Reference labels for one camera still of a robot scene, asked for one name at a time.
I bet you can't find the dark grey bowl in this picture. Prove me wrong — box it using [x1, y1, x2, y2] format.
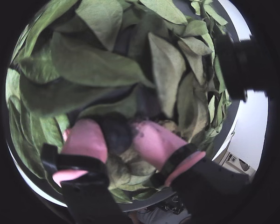
[8, 0, 240, 212]

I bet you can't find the large dark green leaf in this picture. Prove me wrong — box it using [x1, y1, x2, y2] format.
[20, 74, 136, 115]

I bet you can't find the dark blueberry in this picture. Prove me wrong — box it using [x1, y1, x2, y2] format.
[102, 114, 134, 155]

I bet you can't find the black camera lens mount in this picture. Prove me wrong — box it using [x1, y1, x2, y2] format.
[214, 32, 270, 102]

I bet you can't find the long pale green leaf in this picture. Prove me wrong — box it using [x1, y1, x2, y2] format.
[148, 32, 186, 119]

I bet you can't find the small pale green leaf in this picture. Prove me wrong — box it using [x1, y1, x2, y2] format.
[182, 20, 208, 37]

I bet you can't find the pink padded gripper finger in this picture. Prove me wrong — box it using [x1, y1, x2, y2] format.
[41, 119, 131, 224]
[130, 121, 252, 215]

